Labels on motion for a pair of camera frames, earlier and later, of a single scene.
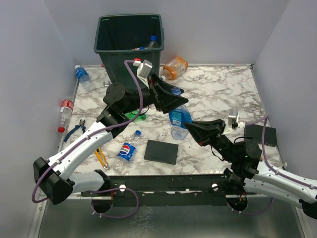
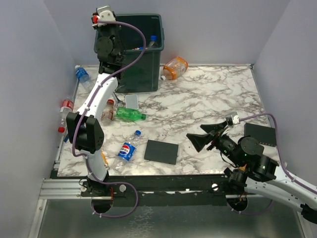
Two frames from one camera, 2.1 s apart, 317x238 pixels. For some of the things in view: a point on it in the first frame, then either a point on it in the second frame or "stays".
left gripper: [166, 102] -> [99, 29]
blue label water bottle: [153, 43] stays
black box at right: [255, 132] stays
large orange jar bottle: [175, 68] stays
